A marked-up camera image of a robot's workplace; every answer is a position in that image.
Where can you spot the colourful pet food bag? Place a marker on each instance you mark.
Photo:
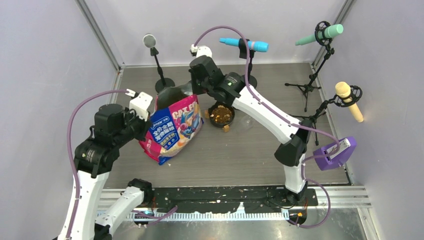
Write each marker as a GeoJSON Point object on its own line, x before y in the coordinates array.
{"type": "Point", "coordinates": [175, 122]}

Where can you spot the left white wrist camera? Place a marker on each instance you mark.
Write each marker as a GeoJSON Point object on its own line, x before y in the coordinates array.
{"type": "Point", "coordinates": [140, 102]}

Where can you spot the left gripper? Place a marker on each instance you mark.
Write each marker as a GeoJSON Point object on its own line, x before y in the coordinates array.
{"type": "Point", "coordinates": [144, 125]}

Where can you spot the near black pet bowl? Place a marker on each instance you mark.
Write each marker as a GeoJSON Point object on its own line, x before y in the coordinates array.
{"type": "Point", "coordinates": [224, 127]}

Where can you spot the clear plastic scoop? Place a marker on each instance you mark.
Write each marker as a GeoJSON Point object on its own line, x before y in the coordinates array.
{"type": "Point", "coordinates": [245, 123]}

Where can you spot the purple metronome box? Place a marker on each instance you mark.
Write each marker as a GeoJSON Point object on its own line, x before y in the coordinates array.
{"type": "Point", "coordinates": [340, 155]}

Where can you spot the yellow microphone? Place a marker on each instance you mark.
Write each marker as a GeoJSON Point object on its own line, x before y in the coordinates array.
{"type": "Point", "coordinates": [348, 97]}

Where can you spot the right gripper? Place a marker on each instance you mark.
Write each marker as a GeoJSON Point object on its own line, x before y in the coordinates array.
{"type": "Point", "coordinates": [196, 89]}

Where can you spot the round silver microphone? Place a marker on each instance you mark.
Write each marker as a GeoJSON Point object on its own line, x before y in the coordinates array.
{"type": "Point", "coordinates": [149, 41]}

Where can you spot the kibble in near bowl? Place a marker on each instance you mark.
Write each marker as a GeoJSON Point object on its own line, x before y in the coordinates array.
{"type": "Point", "coordinates": [221, 114]}

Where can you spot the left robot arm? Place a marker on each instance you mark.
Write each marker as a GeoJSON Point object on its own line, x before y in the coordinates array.
{"type": "Point", "coordinates": [114, 126]}

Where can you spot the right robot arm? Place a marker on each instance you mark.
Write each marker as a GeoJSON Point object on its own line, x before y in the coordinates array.
{"type": "Point", "coordinates": [233, 89]}

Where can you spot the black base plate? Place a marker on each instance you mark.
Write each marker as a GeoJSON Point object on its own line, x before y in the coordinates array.
{"type": "Point", "coordinates": [227, 199]}

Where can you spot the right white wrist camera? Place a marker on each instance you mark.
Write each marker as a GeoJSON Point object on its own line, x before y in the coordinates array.
{"type": "Point", "coordinates": [198, 51]}

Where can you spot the green microphone tripod stand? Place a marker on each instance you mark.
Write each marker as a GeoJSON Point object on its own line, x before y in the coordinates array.
{"type": "Point", "coordinates": [305, 89]}

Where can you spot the green microphone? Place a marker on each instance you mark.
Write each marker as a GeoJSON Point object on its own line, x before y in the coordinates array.
{"type": "Point", "coordinates": [327, 33]}

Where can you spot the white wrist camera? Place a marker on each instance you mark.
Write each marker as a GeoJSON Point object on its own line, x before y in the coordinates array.
{"type": "Point", "coordinates": [140, 102]}
{"type": "Point", "coordinates": [198, 51]}

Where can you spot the yellow microphone tripod stand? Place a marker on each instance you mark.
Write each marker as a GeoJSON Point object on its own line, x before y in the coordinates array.
{"type": "Point", "coordinates": [318, 112]}

